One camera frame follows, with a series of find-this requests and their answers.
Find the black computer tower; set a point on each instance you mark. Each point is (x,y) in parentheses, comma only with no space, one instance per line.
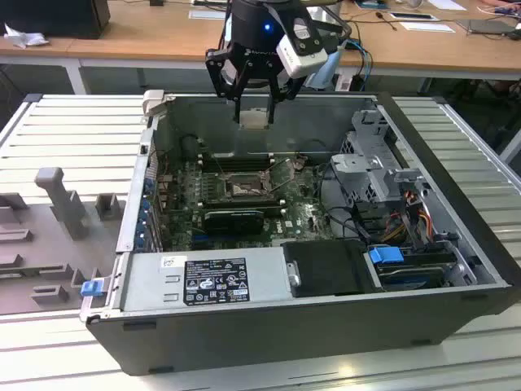
(53,18)

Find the grey power supply unit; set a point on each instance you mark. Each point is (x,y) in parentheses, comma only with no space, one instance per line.
(142,285)

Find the white paper sheet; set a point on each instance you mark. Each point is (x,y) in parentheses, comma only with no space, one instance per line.
(427,26)
(207,14)

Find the silver metal drive cage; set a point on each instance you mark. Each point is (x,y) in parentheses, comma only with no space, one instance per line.
(366,179)

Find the pale blue teach pendant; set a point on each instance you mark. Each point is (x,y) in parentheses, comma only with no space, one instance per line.
(321,77)

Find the thin silver locking lever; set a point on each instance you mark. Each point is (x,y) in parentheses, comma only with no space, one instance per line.
(222,171)

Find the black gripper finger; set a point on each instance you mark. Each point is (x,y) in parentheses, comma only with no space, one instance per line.
(216,77)
(272,110)

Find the blue plastic case latch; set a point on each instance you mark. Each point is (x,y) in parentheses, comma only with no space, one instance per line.
(91,288)

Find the black graphics card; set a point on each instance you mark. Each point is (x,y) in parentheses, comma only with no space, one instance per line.
(232,222)

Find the dark grey notebook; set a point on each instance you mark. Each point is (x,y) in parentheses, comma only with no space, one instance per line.
(488,26)

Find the wooden desk with white frame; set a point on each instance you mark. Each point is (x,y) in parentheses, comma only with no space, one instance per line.
(163,36)

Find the grey parts rack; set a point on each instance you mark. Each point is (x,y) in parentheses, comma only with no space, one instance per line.
(40,244)

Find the green motherboard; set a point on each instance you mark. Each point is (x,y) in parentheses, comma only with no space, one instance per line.
(301,203)

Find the crumpled white paper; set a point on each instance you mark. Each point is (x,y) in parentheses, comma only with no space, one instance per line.
(24,37)

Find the hard disk in blue carrier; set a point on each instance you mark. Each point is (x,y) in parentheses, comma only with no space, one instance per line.
(384,256)

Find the silver square CPU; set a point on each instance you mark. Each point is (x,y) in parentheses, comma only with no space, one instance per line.
(254,120)

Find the metal CPU socket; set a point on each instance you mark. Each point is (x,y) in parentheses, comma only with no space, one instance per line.
(244,189)

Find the black open PC case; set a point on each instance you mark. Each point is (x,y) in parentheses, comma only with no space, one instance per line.
(244,342)

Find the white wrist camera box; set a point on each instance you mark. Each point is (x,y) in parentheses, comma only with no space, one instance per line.
(303,61)

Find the black plastic air shroud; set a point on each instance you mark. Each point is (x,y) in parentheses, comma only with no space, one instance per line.
(325,269)

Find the grey plastic case latch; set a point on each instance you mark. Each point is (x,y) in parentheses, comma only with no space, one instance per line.
(154,102)

